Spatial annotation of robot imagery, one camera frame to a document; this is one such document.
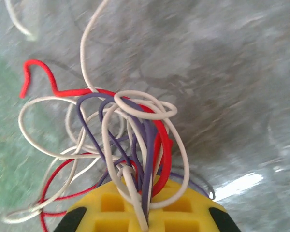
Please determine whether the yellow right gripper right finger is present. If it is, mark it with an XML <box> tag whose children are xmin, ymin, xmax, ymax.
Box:
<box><xmin>147</xmin><ymin>177</ymin><xmax>242</xmax><ymax>232</ymax></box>

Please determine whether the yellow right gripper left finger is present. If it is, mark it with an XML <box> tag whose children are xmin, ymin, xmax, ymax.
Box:
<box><xmin>53</xmin><ymin>180</ymin><xmax>146</xmax><ymax>232</ymax></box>

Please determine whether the purple cable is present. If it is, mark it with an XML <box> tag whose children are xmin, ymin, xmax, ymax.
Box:
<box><xmin>76</xmin><ymin>93</ymin><xmax>216</xmax><ymax>218</ymax></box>

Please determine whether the red cable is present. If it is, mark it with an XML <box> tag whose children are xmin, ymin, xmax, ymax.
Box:
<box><xmin>19</xmin><ymin>59</ymin><xmax>174</xmax><ymax>232</ymax></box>

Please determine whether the white cable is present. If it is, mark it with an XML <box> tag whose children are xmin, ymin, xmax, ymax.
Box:
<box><xmin>1</xmin><ymin>0</ymin><xmax>190</xmax><ymax>232</ymax></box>

